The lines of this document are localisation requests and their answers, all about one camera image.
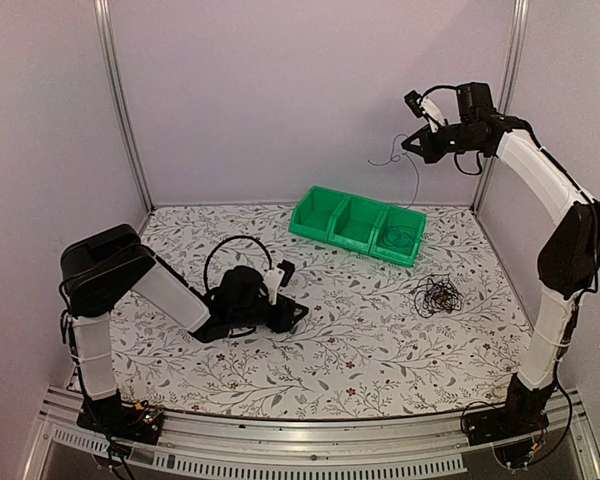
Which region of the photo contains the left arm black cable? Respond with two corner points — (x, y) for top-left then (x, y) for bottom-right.
(203, 234), (274, 296)

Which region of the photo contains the left aluminium frame post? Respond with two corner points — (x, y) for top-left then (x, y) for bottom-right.
(93, 0), (155, 214)

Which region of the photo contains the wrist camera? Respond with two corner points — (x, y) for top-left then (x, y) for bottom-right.
(404, 90), (447, 133)
(263, 260), (295, 305)

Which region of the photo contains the aluminium frame post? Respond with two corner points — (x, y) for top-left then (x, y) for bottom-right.
(93, 0), (155, 214)
(469, 0), (531, 214)

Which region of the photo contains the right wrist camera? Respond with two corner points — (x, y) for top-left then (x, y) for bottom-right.
(404, 90), (447, 133)

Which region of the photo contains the tangled dark cable pile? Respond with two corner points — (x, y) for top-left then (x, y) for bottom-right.
(412, 273), (465, 319)

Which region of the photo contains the floral table mat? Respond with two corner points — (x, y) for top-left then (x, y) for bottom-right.
(111, 205), (531, 419)

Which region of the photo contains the green bin right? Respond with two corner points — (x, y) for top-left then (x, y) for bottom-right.
(369, 205), (427, 268)

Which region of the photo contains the green bin middle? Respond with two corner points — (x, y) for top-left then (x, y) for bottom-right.
(327, 195), (387, 254)

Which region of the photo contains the blue cable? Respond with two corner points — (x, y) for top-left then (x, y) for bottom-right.
(382, 223), (416, 250)
(368, 133), (422, 221)

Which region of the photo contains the green bin left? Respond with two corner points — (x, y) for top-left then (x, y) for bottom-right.
(289, 186), (349, 242)

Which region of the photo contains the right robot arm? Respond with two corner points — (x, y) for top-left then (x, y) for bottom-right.
(402, 82), (600, 445)

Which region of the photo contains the front aluminium rail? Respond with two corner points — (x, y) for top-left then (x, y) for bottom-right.
(22, 387), (600, 479)

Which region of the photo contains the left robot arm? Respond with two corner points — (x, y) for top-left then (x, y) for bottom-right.
(58, 224), (309, 434)

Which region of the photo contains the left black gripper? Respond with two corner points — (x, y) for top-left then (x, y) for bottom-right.
(230, 295), (309, 335)

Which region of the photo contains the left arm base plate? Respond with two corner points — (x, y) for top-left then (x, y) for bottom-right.
(77, 397), (164, 445)

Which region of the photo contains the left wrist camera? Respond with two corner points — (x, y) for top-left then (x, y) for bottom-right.
(263, 260), (295, 305)

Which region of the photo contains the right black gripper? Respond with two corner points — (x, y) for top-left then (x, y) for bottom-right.
(404, 122), (485, 163)

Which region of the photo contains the right aluminium frame post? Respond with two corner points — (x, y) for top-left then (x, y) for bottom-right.
(469, 0), (531, 214)

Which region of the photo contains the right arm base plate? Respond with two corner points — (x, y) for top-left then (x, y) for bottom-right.
(460, 404), (549, 470)

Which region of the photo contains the green bin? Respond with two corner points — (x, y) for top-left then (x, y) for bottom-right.
(369, 205), (427, 268)
(327, 195), (387, 254)
(289, 186), (349, 242)

